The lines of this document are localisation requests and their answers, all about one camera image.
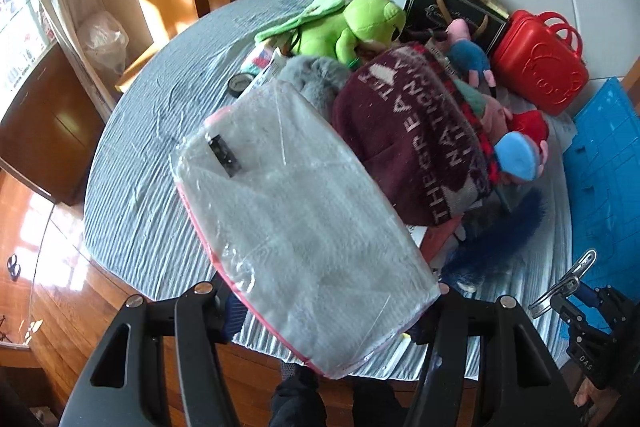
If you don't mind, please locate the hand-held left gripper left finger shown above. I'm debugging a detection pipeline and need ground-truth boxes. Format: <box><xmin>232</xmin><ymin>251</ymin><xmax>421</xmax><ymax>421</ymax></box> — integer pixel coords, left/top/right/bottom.
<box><xmin>59</xmin><ymin>279</ymin><xmax>241</xmax><ymax>427</ymax></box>

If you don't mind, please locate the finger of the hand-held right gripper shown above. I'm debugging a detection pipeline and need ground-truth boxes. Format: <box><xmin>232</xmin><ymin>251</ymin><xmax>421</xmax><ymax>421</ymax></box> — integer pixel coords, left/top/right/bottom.
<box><xmin>565</xmin><ymin>249</ymin><xmax>599</xmax><ymax>290</ymax></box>
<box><xmin>528</xmin><ymin>281</ymin><xmax>577</xmax><ymax>319</ymax></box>

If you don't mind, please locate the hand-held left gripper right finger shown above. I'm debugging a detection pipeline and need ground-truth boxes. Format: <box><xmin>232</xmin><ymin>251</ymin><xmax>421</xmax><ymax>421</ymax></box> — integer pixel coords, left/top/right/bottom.
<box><xmin>404</xmin><ymin>284</ymin><xmax>583</xmax><ymax>427</ymax></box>

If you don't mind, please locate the blue plastic crate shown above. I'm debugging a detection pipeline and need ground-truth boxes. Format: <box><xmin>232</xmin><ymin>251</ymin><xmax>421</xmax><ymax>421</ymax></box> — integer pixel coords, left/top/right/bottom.
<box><xmin>561</xmin><ymin>77</ymin><xmax>640</xmax><ymax>343</ymax></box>

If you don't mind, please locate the grey fleece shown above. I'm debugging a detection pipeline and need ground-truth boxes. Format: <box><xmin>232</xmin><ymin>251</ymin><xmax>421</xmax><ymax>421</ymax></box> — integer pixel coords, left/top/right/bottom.
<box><xmin>169</xmin><ymin>79</ymin><xmax>442</xmax><ymax>381</ymax></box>

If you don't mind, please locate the pig plush with red dress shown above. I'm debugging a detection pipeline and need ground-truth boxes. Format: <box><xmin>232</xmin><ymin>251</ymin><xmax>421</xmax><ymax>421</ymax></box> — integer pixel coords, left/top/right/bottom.
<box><xmin>509</xmin><ymin>109</ymin><xmax>551</xmax><ymax>158</ymax></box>

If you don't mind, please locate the maroon knit beanie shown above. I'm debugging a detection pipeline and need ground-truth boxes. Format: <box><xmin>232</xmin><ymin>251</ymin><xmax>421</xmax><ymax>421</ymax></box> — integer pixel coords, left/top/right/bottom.
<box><xmin>331</xmin><ymin>43</ymin><xmax>497</xmax><ymax>228</ymax></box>

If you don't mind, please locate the person's right hand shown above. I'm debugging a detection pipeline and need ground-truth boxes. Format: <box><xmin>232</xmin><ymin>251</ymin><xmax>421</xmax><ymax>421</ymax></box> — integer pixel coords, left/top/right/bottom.
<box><xmin>573</xmin><ymin>376</ymin><xmax>615</xmax><ymax>409</ymax></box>

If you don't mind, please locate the blue furry tail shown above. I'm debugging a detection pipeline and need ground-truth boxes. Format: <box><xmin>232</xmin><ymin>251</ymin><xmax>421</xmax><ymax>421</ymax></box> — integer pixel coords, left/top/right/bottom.
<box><xmin>441</xmin><ymin>186</ymin><xmax>547</xmax><ymax>294</ymax></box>

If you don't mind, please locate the pink box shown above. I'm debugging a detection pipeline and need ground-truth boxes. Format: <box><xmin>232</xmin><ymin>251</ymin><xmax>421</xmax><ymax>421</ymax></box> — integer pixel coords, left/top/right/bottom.
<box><xmin>419</xmin><ymin>223</ymin><xmax>467</xmax><ymax>259</ymax></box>

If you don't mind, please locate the person's dark clothing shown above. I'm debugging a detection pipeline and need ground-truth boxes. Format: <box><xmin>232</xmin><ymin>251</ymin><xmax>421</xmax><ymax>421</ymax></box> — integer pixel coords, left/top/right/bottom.
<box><xmin>270</xmin><ymin>366</ymin><xmax>402</xmax><ymax>427</ymax></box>

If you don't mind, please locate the pig plush with teal dress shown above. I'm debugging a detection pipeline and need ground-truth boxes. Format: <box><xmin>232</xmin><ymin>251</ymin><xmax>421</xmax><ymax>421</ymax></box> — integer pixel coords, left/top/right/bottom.
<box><xmin>459</xmin><ymin>81</ymin><xmax>513</xmax><ymax>142</ymax></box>

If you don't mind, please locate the red toy suitcase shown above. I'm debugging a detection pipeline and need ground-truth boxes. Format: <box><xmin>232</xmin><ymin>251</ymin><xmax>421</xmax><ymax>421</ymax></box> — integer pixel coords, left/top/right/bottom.
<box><xmin>489</xmin><ymin>9</ymin><xmax>589</xmax><ymax>116</ymax></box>

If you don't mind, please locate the black tape roll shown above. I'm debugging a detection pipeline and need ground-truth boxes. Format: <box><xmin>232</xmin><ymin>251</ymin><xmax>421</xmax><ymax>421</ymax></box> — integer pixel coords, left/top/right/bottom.
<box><xmin>227</xmin><ymin>72</ymin><xmax>257</xmax><ymax>98</ymax></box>

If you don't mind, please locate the pig plush with blue body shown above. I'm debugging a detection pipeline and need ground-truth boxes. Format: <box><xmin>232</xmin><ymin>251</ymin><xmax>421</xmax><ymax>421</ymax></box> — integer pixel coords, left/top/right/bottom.
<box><xmin>444</xmin><ymin>18</ymin><xmax>499</xmax><ymax>96</ymax></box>

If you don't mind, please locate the wooden cabinet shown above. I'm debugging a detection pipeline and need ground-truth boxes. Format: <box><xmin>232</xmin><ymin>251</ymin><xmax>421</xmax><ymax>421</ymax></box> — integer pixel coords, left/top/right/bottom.
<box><xmin>0</xmin><ymin>41</ymin><xmax>112</xmax><ymax>208</ymax></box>

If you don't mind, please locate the green and white medicine box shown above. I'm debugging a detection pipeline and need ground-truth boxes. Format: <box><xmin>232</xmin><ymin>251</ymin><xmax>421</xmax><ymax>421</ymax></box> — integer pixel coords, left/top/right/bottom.
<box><xmin>239</xmin><ymin>43</ymin><xmax>287</xmax><ymax>94</ymax></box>

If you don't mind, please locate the grey furry plush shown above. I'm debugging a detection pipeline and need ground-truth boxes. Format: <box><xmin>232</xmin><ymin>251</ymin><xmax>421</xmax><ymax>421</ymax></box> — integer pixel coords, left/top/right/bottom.
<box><xmin>276</xmin><ymin>56</ymin><xmax>352</xmax><ymax>108</ymax></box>

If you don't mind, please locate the yellow flat box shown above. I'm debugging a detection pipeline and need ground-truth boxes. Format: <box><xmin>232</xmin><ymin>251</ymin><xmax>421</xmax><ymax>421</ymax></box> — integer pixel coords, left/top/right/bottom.
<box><xmin>476</xmin><ymin>0</ymin><xmax>512</xmax><ymax>20</ymax></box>

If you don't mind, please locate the clear plastic bag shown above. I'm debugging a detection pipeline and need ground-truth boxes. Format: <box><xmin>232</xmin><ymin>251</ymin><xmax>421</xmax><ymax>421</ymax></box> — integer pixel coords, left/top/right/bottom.
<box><xmin>76</xmin><ymin>11</ymin><xmax>131</xmax><ymax>78</ymax></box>

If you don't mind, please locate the black gift box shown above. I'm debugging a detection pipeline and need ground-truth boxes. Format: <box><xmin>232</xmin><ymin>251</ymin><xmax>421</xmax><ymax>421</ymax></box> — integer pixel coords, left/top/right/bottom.
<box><xmin>401</xmin><ymin>0</ymin><xmax>510</xmax><ymax>54</ymax></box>

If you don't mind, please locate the green frog plush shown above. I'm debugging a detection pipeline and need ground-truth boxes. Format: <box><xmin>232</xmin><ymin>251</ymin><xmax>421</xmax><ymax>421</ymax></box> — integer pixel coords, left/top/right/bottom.
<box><xmin>295</xmin><ymin>0</ymin><xmax>407</xmax><ymax>66</ymax></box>

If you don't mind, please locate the light green cloth pouch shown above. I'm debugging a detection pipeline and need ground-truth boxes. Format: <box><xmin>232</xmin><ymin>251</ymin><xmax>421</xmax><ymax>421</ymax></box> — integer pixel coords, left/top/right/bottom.
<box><xmin>254</xmin><ymin>0</ymin><xmax>354</xmax><ymax>45</ymax></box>

